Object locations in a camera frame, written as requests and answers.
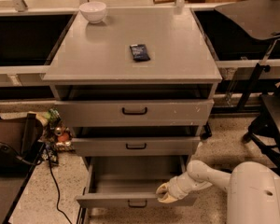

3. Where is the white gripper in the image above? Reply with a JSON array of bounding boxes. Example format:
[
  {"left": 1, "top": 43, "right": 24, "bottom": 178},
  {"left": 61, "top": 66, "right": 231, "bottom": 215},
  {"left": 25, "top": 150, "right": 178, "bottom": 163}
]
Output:
[{"left": 156, "top": 173, "right": 197, "bottom": 203}]

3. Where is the grey bottom drawer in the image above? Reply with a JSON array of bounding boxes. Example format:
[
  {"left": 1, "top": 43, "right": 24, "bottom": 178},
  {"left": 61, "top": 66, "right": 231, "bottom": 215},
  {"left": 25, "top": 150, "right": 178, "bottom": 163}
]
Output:
[{"left": 76, "top": 156, "right": 186, "bottom": 208}]

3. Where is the grey drawer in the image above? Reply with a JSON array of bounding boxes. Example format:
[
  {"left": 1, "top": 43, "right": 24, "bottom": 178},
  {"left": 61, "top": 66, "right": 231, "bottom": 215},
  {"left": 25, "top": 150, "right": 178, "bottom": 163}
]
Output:
[
  {"left": 76, "top": 156, "right": 186, "bottom": 208},
  {"left": 55, "top": 100, "right": 214, "bottom": 127},
  {"left": 72, "top": 137, "right": 200, "bottom": 157}
]

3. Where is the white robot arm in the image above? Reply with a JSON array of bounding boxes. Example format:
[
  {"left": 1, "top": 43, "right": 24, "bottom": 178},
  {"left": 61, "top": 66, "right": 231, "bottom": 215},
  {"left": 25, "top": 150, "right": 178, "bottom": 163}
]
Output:
[{"left": 156, "top": 160, "right": 280, "bottom": 224}]

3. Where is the grey middle drawer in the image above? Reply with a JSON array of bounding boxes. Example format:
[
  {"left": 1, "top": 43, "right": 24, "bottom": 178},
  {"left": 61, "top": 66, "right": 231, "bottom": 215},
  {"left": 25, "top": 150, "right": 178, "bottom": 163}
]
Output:
[{"left": 72, "top": 137, "right": 200, "bottom": 157}]

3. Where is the grey top drawer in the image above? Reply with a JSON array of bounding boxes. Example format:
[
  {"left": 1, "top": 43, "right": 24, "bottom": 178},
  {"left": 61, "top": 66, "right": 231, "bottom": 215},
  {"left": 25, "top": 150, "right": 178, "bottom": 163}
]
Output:
[{"left": 55, "top": 100, "right": 214, "bottom": 127}]

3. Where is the grey drawer cabinet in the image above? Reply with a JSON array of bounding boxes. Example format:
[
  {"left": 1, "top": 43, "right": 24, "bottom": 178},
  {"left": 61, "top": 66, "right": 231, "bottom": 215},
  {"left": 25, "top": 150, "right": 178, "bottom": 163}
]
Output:
[{"left": 42, "top": 7, "right": 223, "bottom": 173}]

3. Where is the black cabinet caster wheel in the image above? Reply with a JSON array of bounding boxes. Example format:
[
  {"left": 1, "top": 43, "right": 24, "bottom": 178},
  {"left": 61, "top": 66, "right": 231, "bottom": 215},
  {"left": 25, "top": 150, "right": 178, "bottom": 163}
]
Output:
[{"left": 201, "top": 123, "right": 212, "bottom": 140}]

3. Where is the pile of colourful objects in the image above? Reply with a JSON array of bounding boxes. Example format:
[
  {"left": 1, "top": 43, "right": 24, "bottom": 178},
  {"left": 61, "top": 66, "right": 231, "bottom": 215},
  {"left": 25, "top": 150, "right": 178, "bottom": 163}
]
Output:
[{"left": 36, "top": 108, "right": 74, "bottom": 165}]

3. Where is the dark blue snack packet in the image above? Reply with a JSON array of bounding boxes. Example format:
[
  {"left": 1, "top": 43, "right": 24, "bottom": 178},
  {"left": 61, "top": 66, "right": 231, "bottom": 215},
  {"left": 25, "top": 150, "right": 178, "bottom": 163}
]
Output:
[{"left": 130, "top": 44, "right": 150, "bottom": 62}]

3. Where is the wooden stick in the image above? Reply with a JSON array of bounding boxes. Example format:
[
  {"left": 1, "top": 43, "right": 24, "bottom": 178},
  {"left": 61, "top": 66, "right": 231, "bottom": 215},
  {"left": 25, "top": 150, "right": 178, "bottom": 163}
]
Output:
[{"left": 153, "top": 0, "right": 189, "bottom": 4}]

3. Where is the white bowl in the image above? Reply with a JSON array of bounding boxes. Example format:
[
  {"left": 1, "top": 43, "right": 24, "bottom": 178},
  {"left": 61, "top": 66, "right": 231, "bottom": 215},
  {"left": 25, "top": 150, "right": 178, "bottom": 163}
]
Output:
[{"left": 79, "top": 1, "right": 106, "bottom": 23}]

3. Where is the black cable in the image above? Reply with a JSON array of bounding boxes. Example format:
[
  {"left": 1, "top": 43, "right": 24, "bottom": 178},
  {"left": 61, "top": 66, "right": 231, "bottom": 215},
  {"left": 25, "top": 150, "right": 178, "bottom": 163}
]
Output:
[{"left": 46, "top": 143, "right": 73, "bottom": 224}]

